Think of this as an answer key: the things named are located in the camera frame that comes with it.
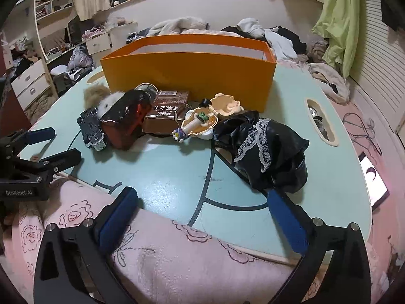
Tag orange cardboard box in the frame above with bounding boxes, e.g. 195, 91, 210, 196
100, 34, 277, 113

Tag black clothing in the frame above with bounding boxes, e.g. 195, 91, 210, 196
221, 26, 307, 56

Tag brown furry cloth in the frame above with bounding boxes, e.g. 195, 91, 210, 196
307, 40, 330, 64

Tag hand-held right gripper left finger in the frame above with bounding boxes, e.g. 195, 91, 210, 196
33, 186, 140, 304

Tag white fluffy garment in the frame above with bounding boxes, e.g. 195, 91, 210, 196
149, 16, 208, 37

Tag dark hanging garment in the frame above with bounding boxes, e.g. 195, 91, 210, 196
380, 0, 405, 32

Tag white drawer cabinet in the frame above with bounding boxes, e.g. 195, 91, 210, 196
11, 59, 59, 108

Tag small doll figure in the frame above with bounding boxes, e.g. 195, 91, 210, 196
172, 111, 210, 143

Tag cream shell-shaped toy case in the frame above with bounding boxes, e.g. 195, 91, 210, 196
182, 93, 242, 140

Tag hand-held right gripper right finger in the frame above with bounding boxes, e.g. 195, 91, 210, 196
267, 190, 371, 304

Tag beige clothing pile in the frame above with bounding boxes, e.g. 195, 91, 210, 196
308, 63, 350, 103

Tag black garment with lace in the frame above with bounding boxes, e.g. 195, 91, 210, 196
213, 111, 310, 194

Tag small white drawer unit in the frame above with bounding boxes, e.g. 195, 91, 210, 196
85, 32, 111, 56

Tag tablet with lit screen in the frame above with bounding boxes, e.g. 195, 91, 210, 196
358, 152, 390, 211

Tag grey plastic bag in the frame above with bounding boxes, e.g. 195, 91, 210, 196
67, 46, 94, 70

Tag white sweatshirt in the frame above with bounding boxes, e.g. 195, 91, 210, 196
237, 18, 266, 39

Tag black toy car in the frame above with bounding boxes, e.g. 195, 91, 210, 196
76, 108, 108, 152

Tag white louvred closet door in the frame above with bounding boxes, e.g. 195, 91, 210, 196
348, 0, 405, 137

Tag brown and white furry toy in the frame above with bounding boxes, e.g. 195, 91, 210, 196
83, 84, 125, 119

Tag brown drink carton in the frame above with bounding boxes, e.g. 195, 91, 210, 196
142, 89, 190, 134

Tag wire clothes hangers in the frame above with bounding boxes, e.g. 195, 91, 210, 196
342, 112, 383, 156

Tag light green desktop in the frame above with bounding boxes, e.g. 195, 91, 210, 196
27, 60, 372, 265

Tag dark red cabinet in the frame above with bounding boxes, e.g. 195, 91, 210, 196
0, 73, 32, 134

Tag light green hanging cloth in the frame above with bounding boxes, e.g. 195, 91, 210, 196
312, 0, 361, 78

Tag dark brown pouch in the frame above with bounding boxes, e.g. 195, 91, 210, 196
99, 89, 152, 151

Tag white bookshelf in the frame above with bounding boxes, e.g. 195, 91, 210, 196
33, 0, 83, 64

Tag metal tin can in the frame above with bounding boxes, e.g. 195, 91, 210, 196
134, 83, 159, 102

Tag white shirt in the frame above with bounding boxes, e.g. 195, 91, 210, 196
264, 28, 298, 61

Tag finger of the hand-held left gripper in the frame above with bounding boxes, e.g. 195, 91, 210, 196
18, 148, 82, 183
5, 127, 56, 155

